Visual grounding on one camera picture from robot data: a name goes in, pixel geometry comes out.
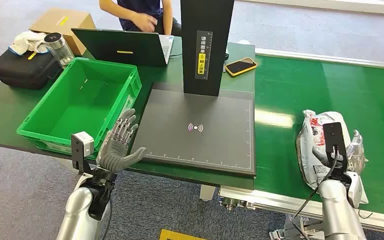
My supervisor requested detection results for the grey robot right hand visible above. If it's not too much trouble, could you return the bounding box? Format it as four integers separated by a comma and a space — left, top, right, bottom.
312, 129, 367, 175

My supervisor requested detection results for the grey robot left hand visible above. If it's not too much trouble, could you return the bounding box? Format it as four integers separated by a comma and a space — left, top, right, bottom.
95, 108, 148, 174

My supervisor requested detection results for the person's right hand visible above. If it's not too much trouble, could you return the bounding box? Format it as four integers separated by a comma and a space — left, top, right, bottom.
130, 13, 158, 33

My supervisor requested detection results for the white courier bag red print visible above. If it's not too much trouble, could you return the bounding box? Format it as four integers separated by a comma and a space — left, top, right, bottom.
296, 109, 370, 205

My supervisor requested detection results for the black weighing device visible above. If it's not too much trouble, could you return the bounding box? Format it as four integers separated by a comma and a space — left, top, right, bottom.
129, 0, 257, 177

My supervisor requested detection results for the person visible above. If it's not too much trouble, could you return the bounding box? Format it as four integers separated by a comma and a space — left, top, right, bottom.
99, 0, 182, 37

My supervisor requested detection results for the dark laptop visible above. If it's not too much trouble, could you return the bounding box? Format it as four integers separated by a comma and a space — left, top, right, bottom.
71, 28, 175, 68

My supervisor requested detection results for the cardboard box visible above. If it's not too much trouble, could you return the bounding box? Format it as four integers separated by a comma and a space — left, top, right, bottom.
28, 7, 97, 56

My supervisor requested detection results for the green plastic crate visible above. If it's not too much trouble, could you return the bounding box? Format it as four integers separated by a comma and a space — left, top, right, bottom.
16, 57, 143, 157

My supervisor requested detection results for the ruler label with yellow patch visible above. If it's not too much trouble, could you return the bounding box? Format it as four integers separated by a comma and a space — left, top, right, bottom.
195, 30, 214, 81

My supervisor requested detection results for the green conveyor belt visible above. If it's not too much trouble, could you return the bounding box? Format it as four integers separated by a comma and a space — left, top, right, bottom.
218, 47, 384, 240

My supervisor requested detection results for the glass bottle black lid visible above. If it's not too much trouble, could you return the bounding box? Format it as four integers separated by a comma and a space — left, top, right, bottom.
43, 32, 76, 69

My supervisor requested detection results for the white table leg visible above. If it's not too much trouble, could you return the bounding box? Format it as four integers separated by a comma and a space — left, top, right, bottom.
199, 184, 218, 202

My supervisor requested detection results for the yellow floor marker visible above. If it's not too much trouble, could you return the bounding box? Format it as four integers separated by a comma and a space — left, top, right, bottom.
158, 228, 209, 240

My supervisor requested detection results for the phone in yellow case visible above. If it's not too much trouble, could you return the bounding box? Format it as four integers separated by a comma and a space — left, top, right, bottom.
224, 57, 258, 77

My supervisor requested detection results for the white cloth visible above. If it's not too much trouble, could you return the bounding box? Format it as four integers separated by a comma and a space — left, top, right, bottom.
8, 31, 49, 56

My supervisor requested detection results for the black zip case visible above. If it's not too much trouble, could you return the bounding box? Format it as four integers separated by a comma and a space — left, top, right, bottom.
0, 49, 63, 90

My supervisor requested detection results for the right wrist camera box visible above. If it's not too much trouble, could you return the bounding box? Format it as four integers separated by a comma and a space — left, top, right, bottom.
322, 121, 349, 173

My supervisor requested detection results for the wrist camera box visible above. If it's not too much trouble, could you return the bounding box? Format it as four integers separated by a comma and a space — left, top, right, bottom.
71, 131, 95, 175
322, 121, 349, 173

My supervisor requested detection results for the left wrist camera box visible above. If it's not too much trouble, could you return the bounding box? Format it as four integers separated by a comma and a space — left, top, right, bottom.
71, 131, 95, 175

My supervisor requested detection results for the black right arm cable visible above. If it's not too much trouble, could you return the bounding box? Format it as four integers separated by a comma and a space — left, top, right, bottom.
292, 145, 339, 240

